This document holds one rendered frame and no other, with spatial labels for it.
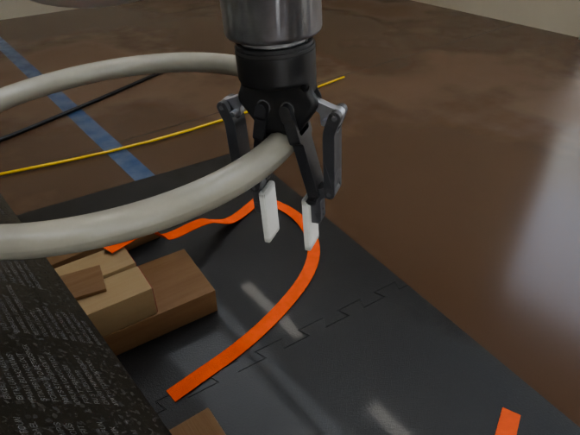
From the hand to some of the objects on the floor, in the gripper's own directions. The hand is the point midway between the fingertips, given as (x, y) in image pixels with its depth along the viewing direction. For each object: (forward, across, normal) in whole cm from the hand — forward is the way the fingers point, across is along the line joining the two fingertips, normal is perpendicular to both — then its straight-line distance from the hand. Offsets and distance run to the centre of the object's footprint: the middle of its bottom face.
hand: (289, 217), depth 56 cm
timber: (+80, +21, +3) cm, 82 cm away
